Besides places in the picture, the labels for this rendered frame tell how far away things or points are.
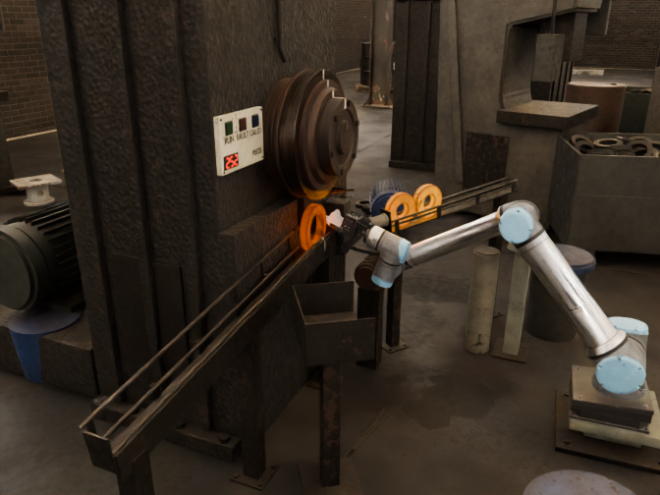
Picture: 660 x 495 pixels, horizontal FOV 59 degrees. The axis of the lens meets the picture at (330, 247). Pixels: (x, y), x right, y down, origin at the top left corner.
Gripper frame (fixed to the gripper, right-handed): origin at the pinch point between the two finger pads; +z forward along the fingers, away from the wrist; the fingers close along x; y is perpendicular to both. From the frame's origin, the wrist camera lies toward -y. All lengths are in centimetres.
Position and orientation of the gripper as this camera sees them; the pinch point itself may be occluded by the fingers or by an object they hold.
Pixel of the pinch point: (324, 219)
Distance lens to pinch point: 241.2
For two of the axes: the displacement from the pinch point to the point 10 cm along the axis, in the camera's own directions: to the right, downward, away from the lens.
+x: -4.0, 3.3, -8.5
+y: 2.8, -8.4, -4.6
